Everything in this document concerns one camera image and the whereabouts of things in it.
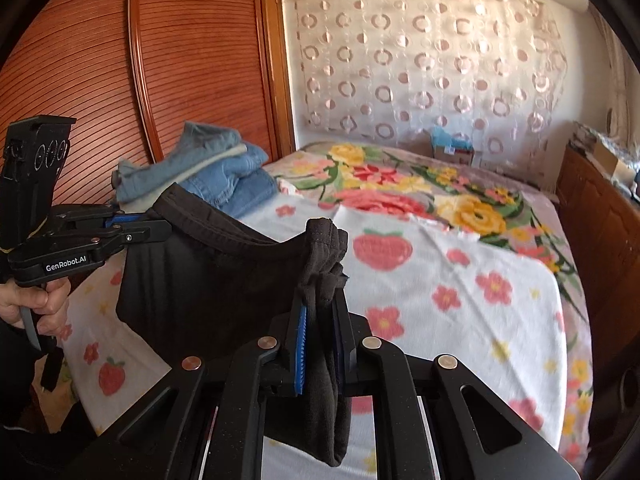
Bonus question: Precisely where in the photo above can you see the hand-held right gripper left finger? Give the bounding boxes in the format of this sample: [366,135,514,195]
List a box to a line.
[70,305,308,480]

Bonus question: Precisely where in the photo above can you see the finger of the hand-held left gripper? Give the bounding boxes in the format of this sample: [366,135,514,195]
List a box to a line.
[95,220,172,250]
[52,202,151,229]

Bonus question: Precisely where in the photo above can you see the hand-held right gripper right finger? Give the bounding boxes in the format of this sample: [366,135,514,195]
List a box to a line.
[330,300,581,480]

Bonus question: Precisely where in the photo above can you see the black pants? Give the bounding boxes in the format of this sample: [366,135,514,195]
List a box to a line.
[116,182,351,467]

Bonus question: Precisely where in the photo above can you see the person's left forearm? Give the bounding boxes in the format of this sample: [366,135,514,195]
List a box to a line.
[0,321,101,480]

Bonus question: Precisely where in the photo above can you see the person's left hand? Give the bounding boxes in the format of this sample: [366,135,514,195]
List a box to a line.
[0,277,71,337]

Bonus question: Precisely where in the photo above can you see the light blue folded jeans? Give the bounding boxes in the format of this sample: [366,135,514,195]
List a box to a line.
[116,121,244,202]

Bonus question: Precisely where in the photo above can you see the white flower print blanket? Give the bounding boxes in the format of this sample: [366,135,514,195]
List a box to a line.
[57,195,563,480]

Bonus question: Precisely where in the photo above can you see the wooden louvered wardrobe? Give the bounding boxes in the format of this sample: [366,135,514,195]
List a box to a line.
[0,0,297,261]

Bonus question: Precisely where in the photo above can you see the pink floral bedspread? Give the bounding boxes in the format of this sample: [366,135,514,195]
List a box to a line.
[262,141,596,471]

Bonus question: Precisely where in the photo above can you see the small cardboard box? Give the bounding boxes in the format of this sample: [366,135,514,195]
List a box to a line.
[431,139,476,167]

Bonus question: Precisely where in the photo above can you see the blue plastic bag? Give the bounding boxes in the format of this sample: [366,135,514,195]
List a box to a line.
[431,127,471,150]

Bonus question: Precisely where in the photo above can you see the wooden cabinet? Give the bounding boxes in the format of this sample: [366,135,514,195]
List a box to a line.
[556,142,640,351]

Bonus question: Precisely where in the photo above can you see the lace cloth with circles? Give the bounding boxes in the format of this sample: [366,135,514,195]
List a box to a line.
[292,0,568,153]

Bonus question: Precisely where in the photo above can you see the stack of magazines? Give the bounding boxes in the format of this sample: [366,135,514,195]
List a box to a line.
[572,121,608,153]

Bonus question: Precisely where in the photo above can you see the brown cardboard box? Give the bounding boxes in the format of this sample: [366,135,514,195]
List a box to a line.
[592,135,635,182]

